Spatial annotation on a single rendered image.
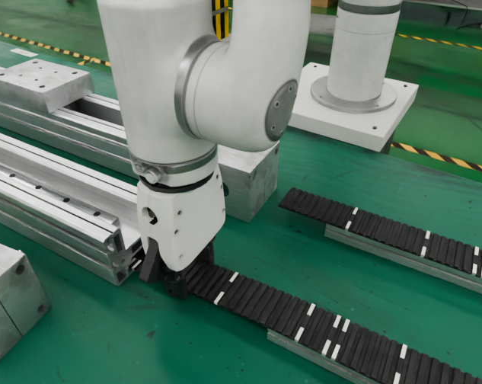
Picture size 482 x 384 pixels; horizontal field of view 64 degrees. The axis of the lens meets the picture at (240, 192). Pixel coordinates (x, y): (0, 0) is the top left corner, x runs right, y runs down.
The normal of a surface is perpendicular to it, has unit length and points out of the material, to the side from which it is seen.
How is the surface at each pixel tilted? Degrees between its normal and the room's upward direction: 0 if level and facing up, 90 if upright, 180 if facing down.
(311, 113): 1
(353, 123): 1
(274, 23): 75
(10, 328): 90
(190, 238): 89
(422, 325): 0
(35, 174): 90
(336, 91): 91
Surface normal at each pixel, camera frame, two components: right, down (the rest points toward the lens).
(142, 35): -0.07, 0.61
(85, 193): -0.49, 0.54
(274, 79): 0.60, 0.38
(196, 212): 0.87, 0.31
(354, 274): 0.00, -0.78
